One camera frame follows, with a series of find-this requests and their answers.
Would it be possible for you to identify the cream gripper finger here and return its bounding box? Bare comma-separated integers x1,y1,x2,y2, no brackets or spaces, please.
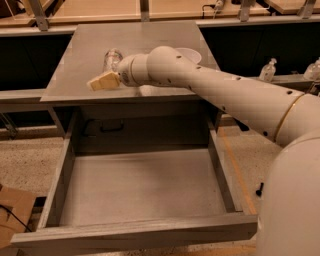
87,71,120,91

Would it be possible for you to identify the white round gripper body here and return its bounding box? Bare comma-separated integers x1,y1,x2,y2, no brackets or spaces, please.
117,54,149,87

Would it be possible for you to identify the clear plastic water bottle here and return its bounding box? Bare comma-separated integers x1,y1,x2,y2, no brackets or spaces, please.
103,48,123,72

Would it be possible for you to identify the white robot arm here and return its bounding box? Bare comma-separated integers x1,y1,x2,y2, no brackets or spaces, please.
88,46,320,256

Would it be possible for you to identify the grey cabinet with top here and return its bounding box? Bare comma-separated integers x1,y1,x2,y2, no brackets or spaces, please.
41,22,218,155

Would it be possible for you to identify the open grey top drawer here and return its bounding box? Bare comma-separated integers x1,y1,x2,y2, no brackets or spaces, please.
9,128,259,250

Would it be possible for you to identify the clear pump dispenser bottle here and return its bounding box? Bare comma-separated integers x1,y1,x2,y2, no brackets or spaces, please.
259,58,277,82

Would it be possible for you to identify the white ceramic bowl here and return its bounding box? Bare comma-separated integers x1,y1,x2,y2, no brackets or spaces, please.
177,48,202,64

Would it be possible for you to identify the cardboard box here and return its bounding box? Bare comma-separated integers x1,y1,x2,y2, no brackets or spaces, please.
0,185,36,249

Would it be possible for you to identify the small black floor device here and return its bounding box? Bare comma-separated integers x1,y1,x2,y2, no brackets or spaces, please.
256,182,264,197

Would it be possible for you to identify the black handle inside cabinet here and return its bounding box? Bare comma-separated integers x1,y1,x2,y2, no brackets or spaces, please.
100,120,124,133

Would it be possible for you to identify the grey long bench rail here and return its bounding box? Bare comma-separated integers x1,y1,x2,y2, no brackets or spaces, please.
0,74,313,113

